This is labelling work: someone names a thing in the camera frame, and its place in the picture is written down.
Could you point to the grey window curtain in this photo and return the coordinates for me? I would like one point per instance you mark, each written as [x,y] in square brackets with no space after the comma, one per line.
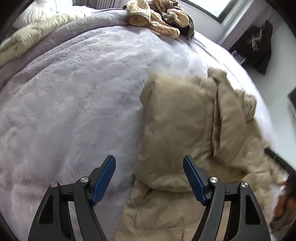
[241,23]

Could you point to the right hand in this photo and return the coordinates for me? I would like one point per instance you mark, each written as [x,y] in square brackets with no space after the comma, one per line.
[284,203]

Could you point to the lavender quilted bedspread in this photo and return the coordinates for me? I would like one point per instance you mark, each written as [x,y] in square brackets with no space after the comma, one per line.
[74,98]

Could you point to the round white cushion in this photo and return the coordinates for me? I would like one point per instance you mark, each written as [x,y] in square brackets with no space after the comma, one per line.
[41,10]

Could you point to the black hanging garment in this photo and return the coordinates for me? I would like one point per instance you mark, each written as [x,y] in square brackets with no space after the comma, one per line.
[255,46]

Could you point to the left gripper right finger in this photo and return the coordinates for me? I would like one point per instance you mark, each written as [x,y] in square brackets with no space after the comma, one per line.
[245,219]

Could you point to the tan puffer down jacket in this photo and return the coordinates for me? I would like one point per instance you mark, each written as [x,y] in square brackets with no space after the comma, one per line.
[213,123]

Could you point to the beige striped garment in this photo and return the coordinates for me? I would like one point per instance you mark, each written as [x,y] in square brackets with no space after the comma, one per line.
[148,14]

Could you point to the cream fluffy blanket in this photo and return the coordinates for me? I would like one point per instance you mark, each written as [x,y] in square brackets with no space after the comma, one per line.
[26,37]

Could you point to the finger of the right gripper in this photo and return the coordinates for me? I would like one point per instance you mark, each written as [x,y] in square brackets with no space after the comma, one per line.
[283,164]

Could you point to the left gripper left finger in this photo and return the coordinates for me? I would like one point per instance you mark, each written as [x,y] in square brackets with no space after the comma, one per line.
[53,220]

